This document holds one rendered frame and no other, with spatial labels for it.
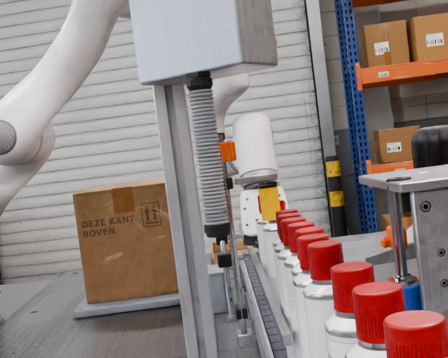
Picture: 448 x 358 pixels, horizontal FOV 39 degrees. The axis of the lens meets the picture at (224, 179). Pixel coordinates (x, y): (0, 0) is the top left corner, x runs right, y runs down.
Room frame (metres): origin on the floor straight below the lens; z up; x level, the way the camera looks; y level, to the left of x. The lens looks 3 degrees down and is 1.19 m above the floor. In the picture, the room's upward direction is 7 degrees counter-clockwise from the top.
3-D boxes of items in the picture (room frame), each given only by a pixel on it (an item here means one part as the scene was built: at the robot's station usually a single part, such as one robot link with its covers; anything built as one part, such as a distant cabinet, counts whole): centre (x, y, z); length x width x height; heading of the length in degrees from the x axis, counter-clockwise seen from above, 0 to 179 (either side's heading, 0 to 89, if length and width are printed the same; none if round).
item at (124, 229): (1.66, 0.25, 0.99); 0.30 x 0.24 x 0.27; 0
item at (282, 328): (1.26, -0.04, 0.96); 1.07 x 0.01 x 0.01; 1
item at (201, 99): (0.81, 0.02, 1.18); 0.04 x 0.04 x 0.21
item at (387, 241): (0.59, -0.15, 1.08); 0.03 x 0.02 x 0.02; 1
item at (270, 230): (1.07, -0.08, 0.98); 0.05 x 0.05 x 0.20
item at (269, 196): (0.98, -0.07, 1.09); 0.03 x 0.01 x 0.06; 91
